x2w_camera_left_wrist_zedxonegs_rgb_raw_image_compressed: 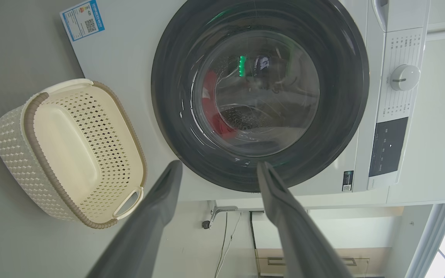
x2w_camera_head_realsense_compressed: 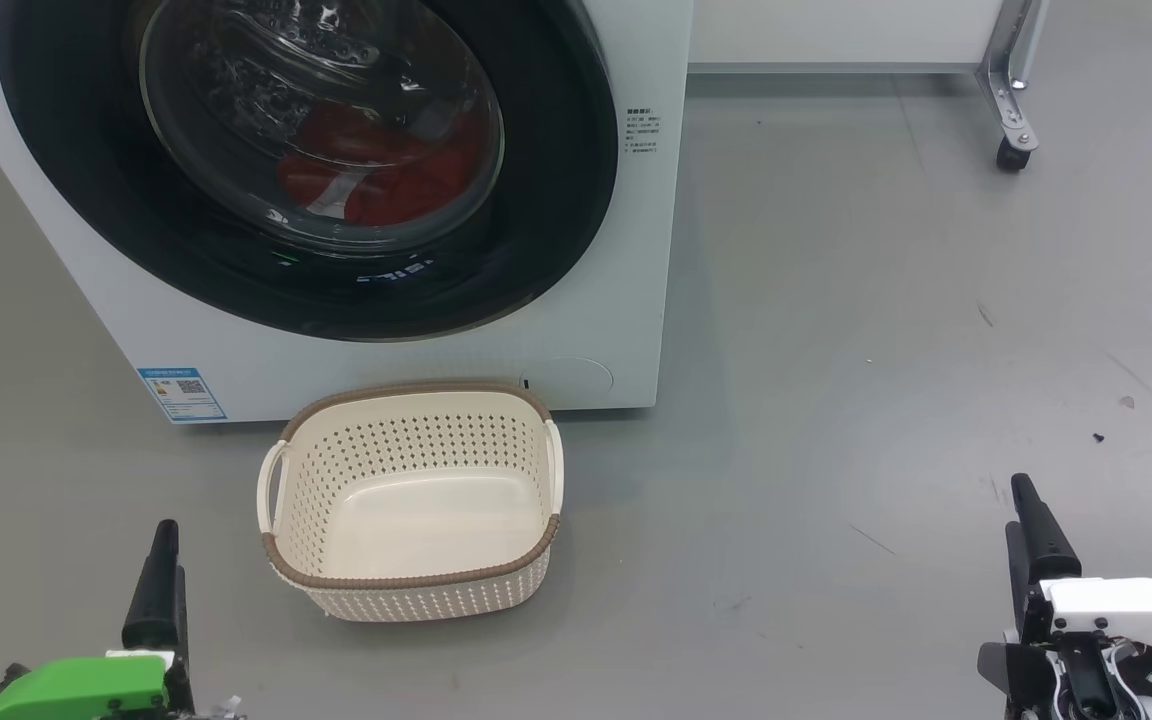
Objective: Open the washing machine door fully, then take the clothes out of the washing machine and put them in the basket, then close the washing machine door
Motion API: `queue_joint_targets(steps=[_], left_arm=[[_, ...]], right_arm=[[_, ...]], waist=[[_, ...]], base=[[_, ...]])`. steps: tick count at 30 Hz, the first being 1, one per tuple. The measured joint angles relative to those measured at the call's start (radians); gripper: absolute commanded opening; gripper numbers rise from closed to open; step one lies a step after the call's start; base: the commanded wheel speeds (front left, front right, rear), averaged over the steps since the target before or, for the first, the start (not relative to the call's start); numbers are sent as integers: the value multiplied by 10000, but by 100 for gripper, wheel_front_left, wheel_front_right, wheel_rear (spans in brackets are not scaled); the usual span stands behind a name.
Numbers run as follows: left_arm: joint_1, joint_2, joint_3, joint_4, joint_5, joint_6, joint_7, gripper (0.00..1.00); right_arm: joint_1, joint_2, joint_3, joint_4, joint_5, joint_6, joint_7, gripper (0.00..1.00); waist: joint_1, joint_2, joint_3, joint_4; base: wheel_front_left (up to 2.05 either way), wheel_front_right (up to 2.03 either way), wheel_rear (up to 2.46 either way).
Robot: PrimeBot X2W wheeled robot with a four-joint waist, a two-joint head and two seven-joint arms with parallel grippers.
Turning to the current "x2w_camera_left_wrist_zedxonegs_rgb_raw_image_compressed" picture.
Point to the washing machine door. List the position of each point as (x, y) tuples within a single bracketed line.
[(334, 116)]

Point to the blue energy label sticker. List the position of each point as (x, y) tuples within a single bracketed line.
[(83, 20)]

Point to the black washer display panel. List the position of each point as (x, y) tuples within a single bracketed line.
[(388, 146)]

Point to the white round control knob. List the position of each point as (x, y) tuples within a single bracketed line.
[(405, 77)]

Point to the white front-load washing machine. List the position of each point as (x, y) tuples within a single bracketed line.
[(129, 50)]

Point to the white detergent drawer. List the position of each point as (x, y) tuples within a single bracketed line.
[(404, 13)]

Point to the cream perforated laundry basket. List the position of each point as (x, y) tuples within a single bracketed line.
[(64, 150)]

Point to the red cloth garment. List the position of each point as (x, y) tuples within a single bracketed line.
[(211, 100)]

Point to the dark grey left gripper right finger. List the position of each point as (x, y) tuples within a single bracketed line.
[(296, 231)]

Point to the small QR code sticker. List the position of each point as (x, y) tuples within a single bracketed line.
[(348, 181)]

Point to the grey window frame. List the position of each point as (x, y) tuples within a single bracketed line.
[(431, 239)]

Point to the grey partition stand with caster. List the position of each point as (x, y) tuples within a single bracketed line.
[(218, 211)]

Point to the light wooden cabinet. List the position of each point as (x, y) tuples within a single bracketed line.
[(315, 262)]

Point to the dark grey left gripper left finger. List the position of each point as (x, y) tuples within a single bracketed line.
[(141, 231)]

